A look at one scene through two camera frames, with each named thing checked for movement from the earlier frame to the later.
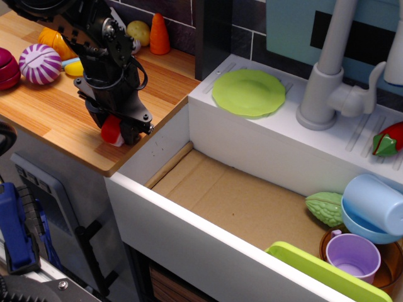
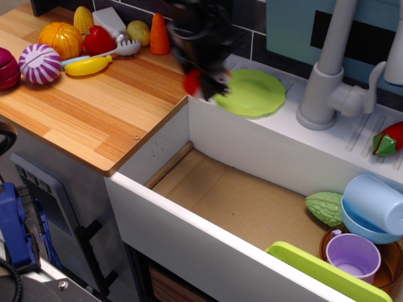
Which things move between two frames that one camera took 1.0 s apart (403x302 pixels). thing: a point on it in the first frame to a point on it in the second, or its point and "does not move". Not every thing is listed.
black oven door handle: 84,234 does not move
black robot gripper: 118,93 to 201,33
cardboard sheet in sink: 259,211 does not move
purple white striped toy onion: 40,64 does not move
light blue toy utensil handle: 64,63 does not move
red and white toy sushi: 111,131 to 192,83
